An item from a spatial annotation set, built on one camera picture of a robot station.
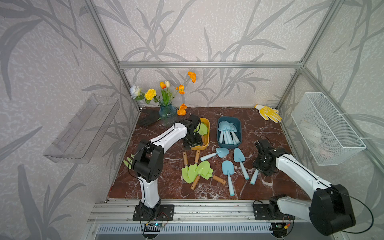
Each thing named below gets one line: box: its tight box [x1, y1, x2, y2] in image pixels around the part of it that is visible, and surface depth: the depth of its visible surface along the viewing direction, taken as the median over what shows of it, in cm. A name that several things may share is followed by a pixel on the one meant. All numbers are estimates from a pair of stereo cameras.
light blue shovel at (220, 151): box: [200, 147, 229, 162], surface depth 96 cm
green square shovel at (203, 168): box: [190, 160, 211, 190], surface depth 89 cm
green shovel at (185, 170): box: [181, 152, 191, 184], surface depth 89 cm
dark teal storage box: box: [217, 116, 242, 149], surface depth 103 cm
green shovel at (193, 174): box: [188, 150, 200, 184], surface depth 89 cm
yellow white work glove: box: [254, 104, 282, 124], surface depth 118 cm
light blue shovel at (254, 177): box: [250, 169, 259, 185], surface depth 85 cm
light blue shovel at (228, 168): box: [222, 160, 235, 196], surface depth 90 cm
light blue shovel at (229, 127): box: [224, 121, 235, 145], surface depth 103 cm
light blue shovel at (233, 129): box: [230, 123, 241, 145], surface depth 101 cm
